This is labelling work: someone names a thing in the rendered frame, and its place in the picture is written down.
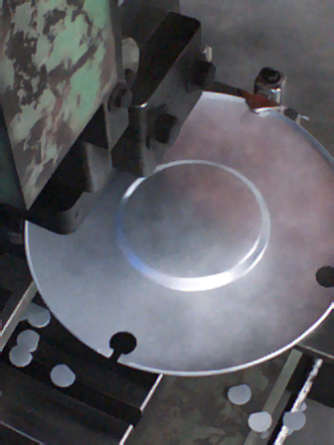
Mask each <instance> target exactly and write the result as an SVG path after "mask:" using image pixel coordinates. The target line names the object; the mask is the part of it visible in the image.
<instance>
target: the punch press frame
mask: <svg viewBox="0 0 334 445"><path fill-rule="evenodd" d="M111 16H112V13H111V5H110V0H0V203H3V204H6V205H9V206H13V207H15V208H18V209H21V210H25V211H27V210H28V209H29V207H30V206H31V205H32V204H33V203H34V201H35V200H36V198H37V197H38V195H39V194H40V193H41V191H42V190H43V188H44V187H45V185H46V184H47V183H48V181H49V178H50V177H51V175H52V174H53V172H54V171H55V170H56V168H57V167H58V165H59V164H60V162H61V161H62V160H63V158H64V157H65V155H66V154H67V151H68V150H69V149H70V147H71V146H72V144H73V143H74V142H75V141H76V140H77V138H78V137H79V136H80V134H81V133H82V131H83V130H84V128H85V127H86V125H87V124H88V122H89V121H90V119H91V118H92V116H93V115H94V114H95V112H96V111H97V109H98V108H99V107H100V106H101V105H102V103H103V102H104V100H105V99H106V97H107V96H108V95H109V93H110V92H111V90H112V89H113V87H114V86H115V84H116V83H117V82H118V78H117V69H116V61H115V53H114V38H113V30H112V22H111ZM302 354H303V353H301V352H299V351H297V350H294V349H293V348H289V349H288V350H286V351H284V352H283V353H281V354H279V355H277V356H275V357H273V358H271V359H269V360H267V361H265V362H262V363H260V364H257V365H254V366H251V367H248V368H244V369H240V370H236V371H229V372H223V373H215V374H209V375H203V376H180V375H177V376H176V378H175V379H174V381H173V382H172V384H171V386H170V388H169V389H168V391H167V393H166V395H165V397H164V398H163V400H162V403H161V405H160V406H159V408H158V410H157V412H156V413H155V415H154V417H153V419H152V420H151V421H150V423H149V425H148V426H147V428H146V430H145V431H144V433H143V435H142V438H141V440H140V441H139V442H138V444H137V445H256V443H257V441H258V439H259V437H260V435H261V434H262V431H260V432H258V431H253V430H252V429H251V428H250V424H249V420H250V417H251V415H252V414H253V413H259V412H264V411H265V412H267V413H269V414H270V415H271V414H272V413H273V412H274V410H275V408H276V406H277V404H278V403H279V400H280V398H281V396H282V394H283V392H284V390H285V388H286V386H287V383H288V382H289V380H290V377H291V375H292V373H293V371H294V369H295V367H296V365H297V363H298V360H299V358H300V357H301V355H302ZM322 363H323V361H321V360H320V359H317V358H315V357H314V358H313V357H311V356H310V358H309V360H308V362H307V364H306V366H305V368H304V370H303V371H302V373H301V375H300V377H299V379H298V381H297V383H296V386H295V388H294V389H293V392H292V394H291V396H290V398H289V399H288V401H287V403H286V406H285V407H284V409H283V411H282V414H281V416H280V417H279V420H278V422H277V423H276V425H275V427H274V429H273V430H272V432H271V434H270V436H269V438H268V439H267V442H266V444H265V445H283V442H284V440H285V438H286V436H287V434H288V432H289V430H290V429H287V428H286V426H284V424H283V421H282V418H283V416H284V414H285V413H288V412H290V411H297V410H299V409H300V407H301V405H302V403H303V401H304V399H305V398H306V396H307V394H308V392H309V390H310V387H311V386H312V384H313V382H314V380H315V378H316V376H317V374H318V371H319V369H320V367H321V364H322ZM244 383H245V384H246V385H247V386H248V387H249V388H250V391H251V397H250V400H249V401H247V402H246V403H243V404H236V403H232V402H231V401H230V398H229V396H228V393H229V390H230V388H231V387H235V386H239V385H242V384H244Z"/></svg>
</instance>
